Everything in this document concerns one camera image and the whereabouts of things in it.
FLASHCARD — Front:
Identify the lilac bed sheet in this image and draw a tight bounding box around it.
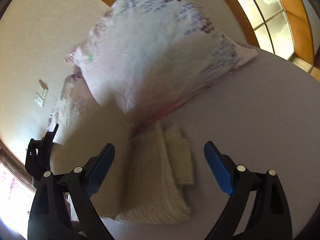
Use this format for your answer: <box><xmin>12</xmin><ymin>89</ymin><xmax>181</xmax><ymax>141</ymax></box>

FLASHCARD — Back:
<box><xmin>104</xmin><ymin>51</ymin><xmax>319</xmax><ymax>239</ymax></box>

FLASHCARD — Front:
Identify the bright window with frame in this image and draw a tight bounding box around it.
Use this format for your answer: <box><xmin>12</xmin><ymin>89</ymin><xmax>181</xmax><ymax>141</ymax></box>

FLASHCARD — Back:
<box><xmin>1</xmin><ymin>142</ymin><xmax>35</xmax><ymax>239</ymax></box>

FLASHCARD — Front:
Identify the pink floral pillow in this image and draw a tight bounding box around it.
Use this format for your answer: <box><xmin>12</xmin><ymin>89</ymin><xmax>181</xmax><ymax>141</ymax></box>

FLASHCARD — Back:
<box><xmin>66</xmin><ymin>0</ymin><xmax>258</xmax><ymax>129</ymax></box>
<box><xmin>47</xmin><ymin>71</ymin><xmax>98</xmax><ymax>145</ymax></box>

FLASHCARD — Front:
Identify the white wall switch plate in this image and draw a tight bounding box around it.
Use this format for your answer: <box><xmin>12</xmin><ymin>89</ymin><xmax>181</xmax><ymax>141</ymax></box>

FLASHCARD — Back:
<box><xmin>34</xmin><ymin>79</ymin><xmax>48</xmax><ymax>108</ymax></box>

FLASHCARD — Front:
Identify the cream cable knit sweater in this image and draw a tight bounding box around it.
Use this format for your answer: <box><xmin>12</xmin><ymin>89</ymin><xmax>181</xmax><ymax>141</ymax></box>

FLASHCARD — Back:
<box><xmin>51</xmin><ymin>122</ymin><xmax>196</xmax><ymax>225</ymax></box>

